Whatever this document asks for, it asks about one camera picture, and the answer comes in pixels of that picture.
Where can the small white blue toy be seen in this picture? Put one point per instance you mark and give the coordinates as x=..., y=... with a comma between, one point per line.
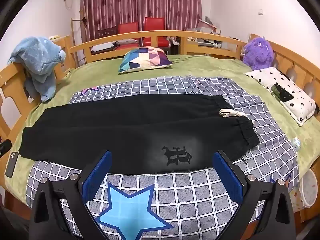
x=296, y=143

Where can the white flower print pillow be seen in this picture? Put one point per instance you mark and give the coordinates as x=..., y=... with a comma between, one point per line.
x=297, y=102

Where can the grey checkered star blanket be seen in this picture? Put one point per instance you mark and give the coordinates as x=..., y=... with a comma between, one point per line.
x=250, y=110

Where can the pile of boxes and papers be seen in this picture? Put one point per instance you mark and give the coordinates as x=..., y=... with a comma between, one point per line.
x=206, y=31

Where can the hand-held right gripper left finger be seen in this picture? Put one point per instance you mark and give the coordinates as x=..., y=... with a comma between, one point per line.
x=98, y=174

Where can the purple plush toy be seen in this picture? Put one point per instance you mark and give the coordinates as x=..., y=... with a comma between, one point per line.
x=258, y=53

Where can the green bed sheet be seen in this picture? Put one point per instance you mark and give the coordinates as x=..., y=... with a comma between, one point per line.
x=212, y=65

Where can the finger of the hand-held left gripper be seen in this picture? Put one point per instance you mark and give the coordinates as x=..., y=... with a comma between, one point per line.
x=5, y=147

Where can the dark green cloth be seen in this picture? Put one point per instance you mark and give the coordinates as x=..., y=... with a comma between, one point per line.
x=275, y=90

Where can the wooden coat stand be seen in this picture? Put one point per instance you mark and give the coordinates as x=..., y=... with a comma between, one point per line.
x=79, y=27

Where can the wooden bed frame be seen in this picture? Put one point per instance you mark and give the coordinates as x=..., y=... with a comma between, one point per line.
x=160, y=33

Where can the red chair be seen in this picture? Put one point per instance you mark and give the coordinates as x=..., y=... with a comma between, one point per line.
x=128, y=30
x=154, y=26

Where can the colourful geometric pillow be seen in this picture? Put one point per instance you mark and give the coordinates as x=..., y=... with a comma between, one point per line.
x=145, y=59

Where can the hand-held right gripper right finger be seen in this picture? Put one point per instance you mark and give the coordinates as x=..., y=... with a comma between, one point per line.
x=227, y=173

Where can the dark red striped curtain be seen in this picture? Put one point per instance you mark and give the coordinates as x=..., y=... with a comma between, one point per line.
x=140, y=2

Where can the white plastic bin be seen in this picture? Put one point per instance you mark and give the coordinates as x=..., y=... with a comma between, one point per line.
x=308, y=188

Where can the light blue towel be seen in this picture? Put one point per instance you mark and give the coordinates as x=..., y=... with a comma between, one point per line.
x=40, y=62

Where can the black pants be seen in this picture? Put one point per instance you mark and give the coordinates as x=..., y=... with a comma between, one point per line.
x=125, y=130

